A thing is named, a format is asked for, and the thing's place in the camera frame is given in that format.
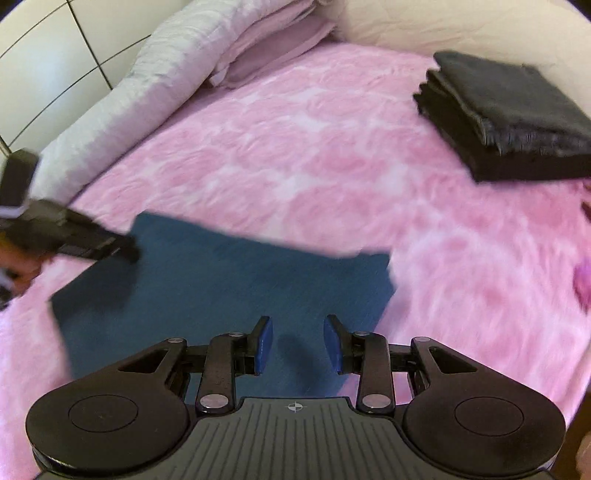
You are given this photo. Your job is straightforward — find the blue denim jeans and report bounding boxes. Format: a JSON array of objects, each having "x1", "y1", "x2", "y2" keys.
[{"x1": 51, "y1": 213, "x2": 394, "y2": 397}]

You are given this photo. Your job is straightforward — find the folded black clothes stack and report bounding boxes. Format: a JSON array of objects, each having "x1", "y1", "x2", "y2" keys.
[{"x1": 414, "y1": 50, "x2": 590, "y2": 183}]

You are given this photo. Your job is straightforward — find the person left hand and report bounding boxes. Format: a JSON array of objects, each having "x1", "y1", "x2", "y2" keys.
[{"x1": 0, "y1": 240, "x2": 54, "y2": 296}]

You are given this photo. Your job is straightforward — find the pink rose bedsheet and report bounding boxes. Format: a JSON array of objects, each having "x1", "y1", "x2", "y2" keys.
[{"x1": 0, "y1": 41, "x2": 591, "y2": 480}]

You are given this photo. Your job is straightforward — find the white striped rolled duvet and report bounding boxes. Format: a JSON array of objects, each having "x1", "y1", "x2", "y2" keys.
[{"x1": 30, "y1": 1, "x2": 335, "y2": 203}]

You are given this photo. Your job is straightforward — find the cream padded headboard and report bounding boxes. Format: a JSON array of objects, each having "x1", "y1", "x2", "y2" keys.
[{"x1": 321, "y1": 0, "x2": 590, "y2": 112}]

